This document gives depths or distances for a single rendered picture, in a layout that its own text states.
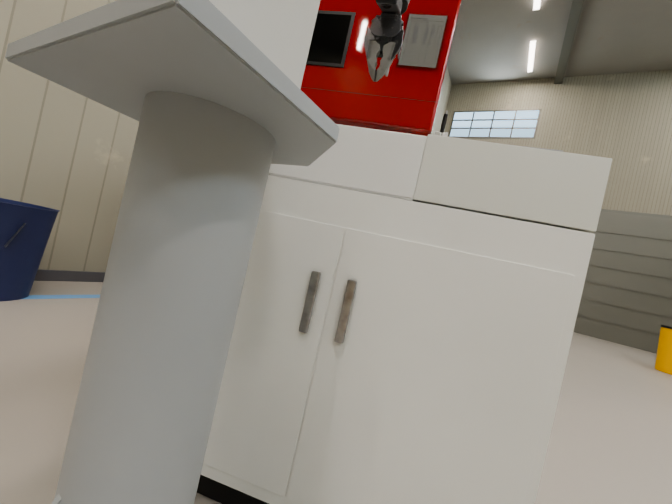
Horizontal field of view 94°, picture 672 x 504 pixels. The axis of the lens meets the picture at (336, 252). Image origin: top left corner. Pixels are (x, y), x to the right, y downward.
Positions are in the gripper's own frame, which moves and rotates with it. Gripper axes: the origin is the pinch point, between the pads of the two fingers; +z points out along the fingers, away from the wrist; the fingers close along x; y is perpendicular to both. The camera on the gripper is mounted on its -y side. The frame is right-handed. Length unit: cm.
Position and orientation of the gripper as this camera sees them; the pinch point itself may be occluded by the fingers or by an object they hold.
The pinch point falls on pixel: (375, 74)
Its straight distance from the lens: 86.2
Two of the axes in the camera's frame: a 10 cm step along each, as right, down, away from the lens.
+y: 2.1, 0.5, 9.8
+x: -9.5, -2.2, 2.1
